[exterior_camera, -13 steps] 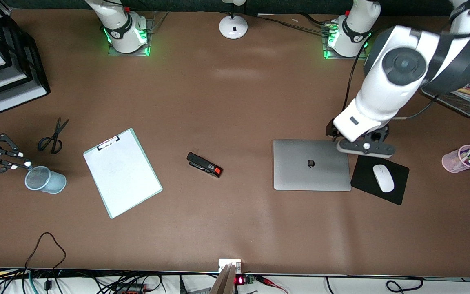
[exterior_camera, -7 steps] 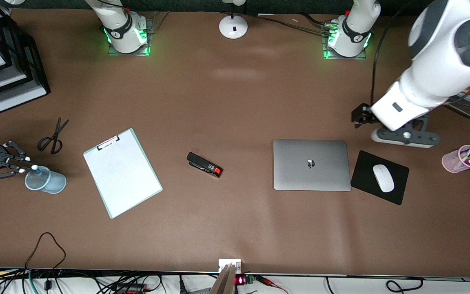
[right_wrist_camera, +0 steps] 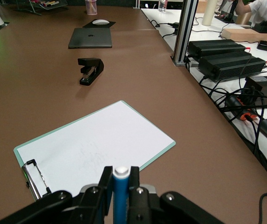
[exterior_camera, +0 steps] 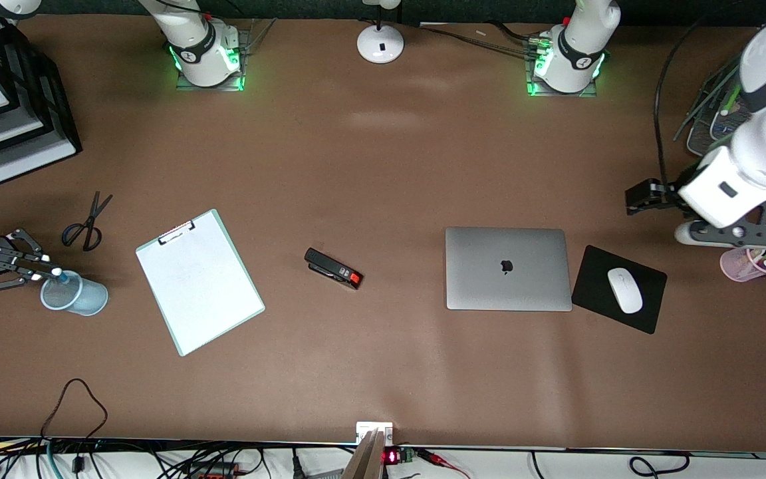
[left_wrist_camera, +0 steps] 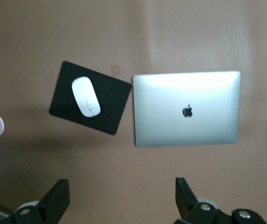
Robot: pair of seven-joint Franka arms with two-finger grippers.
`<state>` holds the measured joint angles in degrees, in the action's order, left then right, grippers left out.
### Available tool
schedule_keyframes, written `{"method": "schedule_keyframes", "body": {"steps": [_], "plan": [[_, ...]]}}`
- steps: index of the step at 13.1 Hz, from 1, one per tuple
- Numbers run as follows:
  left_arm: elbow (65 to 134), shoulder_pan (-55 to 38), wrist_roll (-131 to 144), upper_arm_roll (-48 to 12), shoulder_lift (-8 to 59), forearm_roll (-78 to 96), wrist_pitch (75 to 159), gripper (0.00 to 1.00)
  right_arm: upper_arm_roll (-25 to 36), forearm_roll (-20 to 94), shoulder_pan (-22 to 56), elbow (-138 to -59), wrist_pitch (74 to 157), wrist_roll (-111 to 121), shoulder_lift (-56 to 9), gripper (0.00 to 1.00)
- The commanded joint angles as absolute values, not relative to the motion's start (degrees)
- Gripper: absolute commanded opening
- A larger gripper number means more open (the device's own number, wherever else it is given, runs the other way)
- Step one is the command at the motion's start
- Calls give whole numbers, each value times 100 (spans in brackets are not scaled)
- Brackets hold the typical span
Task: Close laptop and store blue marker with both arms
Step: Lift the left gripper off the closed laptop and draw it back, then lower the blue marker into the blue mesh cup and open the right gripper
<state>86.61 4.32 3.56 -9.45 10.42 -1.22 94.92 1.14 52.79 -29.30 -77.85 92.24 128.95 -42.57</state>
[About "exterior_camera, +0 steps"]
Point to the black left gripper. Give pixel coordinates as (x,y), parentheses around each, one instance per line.
(667,195)

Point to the blue marker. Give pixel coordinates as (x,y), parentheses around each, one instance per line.
(56,272)

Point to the silver laptop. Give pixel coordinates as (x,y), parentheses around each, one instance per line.
(506,269)

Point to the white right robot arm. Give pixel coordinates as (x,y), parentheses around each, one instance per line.
(200,50)

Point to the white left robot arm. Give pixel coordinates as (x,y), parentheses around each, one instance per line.
(765,146)

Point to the blue mesh pen cup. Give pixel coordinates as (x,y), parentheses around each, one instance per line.
(84,298)

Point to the black scissors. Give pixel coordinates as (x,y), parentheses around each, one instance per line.
(87,229)

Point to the white computer mouse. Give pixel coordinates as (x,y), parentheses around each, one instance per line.
(625,291)

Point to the black mouse pad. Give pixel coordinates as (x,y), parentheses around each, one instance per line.
(596,293)

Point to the pink pen cup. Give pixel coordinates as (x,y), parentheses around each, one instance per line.
(735,266)

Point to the black stacked document tray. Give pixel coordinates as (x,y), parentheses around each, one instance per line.
(50,106)

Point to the mint green clipboard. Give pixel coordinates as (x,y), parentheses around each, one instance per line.
(177,342)

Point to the white round lamp base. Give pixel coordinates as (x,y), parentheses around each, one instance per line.
(380,43)

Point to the black red stapler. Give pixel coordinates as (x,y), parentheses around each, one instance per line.
(333,269)

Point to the red display circuit board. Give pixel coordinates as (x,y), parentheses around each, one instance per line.
(397,456)

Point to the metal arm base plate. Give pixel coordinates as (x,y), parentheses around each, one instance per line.
(532,90)
(240,40)

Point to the grey camera stand bracket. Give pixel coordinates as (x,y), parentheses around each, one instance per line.
(370,452)

